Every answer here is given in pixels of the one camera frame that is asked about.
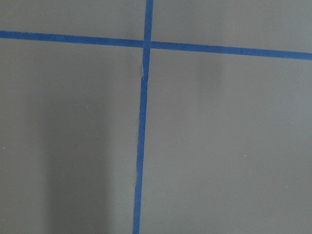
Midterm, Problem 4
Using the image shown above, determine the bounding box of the lengthwise blue tape strip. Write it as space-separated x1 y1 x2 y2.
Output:
132 0 154 234

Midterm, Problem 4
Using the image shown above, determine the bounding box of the long crosswise blue tape strip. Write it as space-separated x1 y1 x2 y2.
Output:
0 31 312 60

